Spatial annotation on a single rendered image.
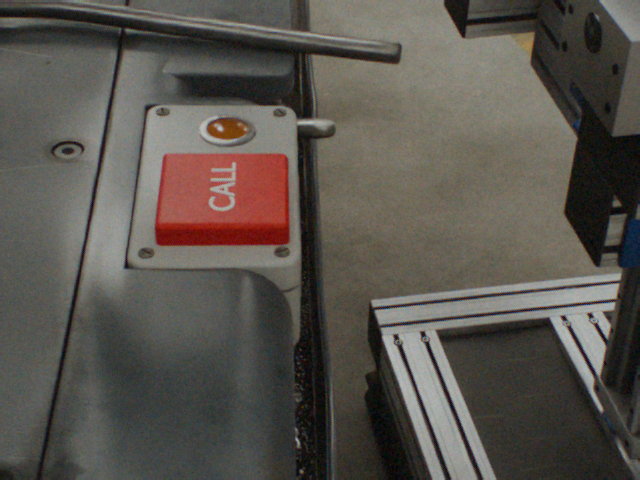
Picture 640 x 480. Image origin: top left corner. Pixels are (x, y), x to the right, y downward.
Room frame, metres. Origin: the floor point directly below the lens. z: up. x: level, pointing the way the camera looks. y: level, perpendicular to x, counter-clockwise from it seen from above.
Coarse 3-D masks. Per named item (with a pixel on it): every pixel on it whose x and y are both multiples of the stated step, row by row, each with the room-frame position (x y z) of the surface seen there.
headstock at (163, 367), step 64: (128, 0) 0.68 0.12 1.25; (192, 0) 0.68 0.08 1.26; (0, 64) 0.60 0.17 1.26; (64, 64) 0.60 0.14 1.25; (128, 64) 0.60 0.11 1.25; (0, 128) 0.54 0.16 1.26; (64, 128) 0.54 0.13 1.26; (128, 128) 0.54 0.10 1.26; (0, 192) 0.48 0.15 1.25; (64, 192) 0.49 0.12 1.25; (128, 192) 0.49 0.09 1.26; (0, 256) 0.44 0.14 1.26; (64, 256) 0.44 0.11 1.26; (0, 320) 0.40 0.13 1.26; (64, 320) 0.40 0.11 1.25; (128, 320) 0.40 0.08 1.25; (192, 320) 0.40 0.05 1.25; (256, 320) 0.40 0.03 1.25; (0, 384) 0.36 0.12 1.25; (64, 384) 0.36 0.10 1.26; (128, 384) 0.36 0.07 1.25; (192, 384) 0.36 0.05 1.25; (256, 384) 0.36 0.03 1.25; (0, 448) 0.33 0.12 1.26; (64, 448) 0.33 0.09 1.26; (128, 448) 0.33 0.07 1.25; (192, 448) 0.33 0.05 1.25; (256, 448) 0.33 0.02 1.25
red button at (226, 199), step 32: (192, 160) 0.50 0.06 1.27; (224, 160) 0.50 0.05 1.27; (256, 160) 0.50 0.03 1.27; (160, 192) 0.47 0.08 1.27; (192, 192) 0.47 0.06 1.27; (224, 192) 0.47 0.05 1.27; (256, 192) 0.47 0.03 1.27; (288, 192) 0.48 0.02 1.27; (160, 224) 0.45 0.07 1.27; (192, 224) 0.45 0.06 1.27; (224, 224) 0.45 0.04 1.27; (256, 224) 0.45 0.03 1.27; (288, 224) 0.45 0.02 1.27
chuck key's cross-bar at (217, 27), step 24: (0, 0) 0.64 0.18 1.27; (24, 0) 0.64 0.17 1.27; (48, 0) 0.64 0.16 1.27; (72, 0) 0.65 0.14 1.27; (96, 24) 0.64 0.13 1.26; (120, 24) 0.64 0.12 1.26; (144, 24) 0.63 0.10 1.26; (168, 24) 0.63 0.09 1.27; (192, 24) 0.63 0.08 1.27; (216, 24) 0.63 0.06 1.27; (240, 24) 0.63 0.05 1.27; (288, 48) 0.62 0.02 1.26; (312, 48) 0.62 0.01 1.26; (336, 48) 0.62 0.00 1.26; (360, 48) 0.62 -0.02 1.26; (384, 48) 0.62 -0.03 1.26
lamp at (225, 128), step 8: (216, 120) 0.55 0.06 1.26; (224, 120) 0.55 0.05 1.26; (232, 120) 0.55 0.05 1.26; (208, 128) 0.54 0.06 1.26; (216, 128) 0.54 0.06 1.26; (224, 128) 0.54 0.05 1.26; (232, 128) 0.54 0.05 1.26; (240, 128) 0.54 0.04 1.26; (216, 136) 0.53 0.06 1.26; (224, 136) 0.53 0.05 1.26; (232, 136) 0.53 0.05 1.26; (240, 136) 0.53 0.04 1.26
